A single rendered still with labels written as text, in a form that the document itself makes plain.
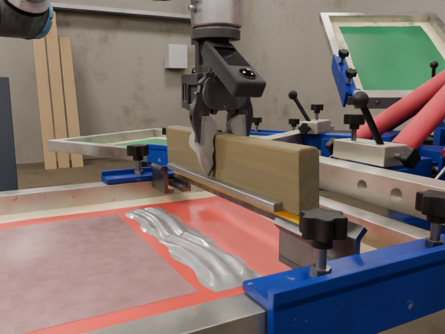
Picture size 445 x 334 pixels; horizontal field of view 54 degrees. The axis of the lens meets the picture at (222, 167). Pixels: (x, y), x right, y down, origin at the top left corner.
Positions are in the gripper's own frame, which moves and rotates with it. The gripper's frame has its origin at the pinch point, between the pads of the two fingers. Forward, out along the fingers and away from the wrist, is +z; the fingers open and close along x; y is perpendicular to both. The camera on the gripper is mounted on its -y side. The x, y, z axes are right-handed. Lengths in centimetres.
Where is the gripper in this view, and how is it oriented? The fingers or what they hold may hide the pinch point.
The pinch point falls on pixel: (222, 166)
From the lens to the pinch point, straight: 65.9
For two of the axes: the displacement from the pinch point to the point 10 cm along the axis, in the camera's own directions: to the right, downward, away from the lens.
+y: -4.7, -1.6, 8.7
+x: -8.8, 0.8, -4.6
